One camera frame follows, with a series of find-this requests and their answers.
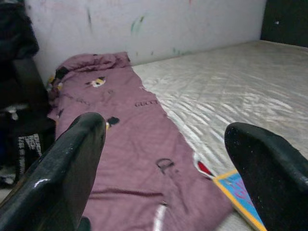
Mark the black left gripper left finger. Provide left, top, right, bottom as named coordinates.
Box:
left=0, top=112, right=107, bottom=231

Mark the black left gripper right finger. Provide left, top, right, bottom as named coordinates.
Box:
left=224, top=121, right=308, bottom=231

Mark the blue yellow-bordered children's book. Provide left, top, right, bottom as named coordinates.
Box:
left=213, top=168, right=268, bottom=231

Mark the purple cartoon print blanket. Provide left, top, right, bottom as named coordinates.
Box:
left=47, top=51, right=235, bottom=231

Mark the black bag white lettering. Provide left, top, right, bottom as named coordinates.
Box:
left=4, top=115, right=56, bottom=186

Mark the white quilted patterned mattress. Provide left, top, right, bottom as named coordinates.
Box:
left=131, top=39, right=308, bottom=231

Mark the black clothes heap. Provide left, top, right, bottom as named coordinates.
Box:
left=0, top=0, right=49, bottom=114

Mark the dark tufted studded headboard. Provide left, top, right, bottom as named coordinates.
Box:
left=261, top=0, right=308, bottom=48

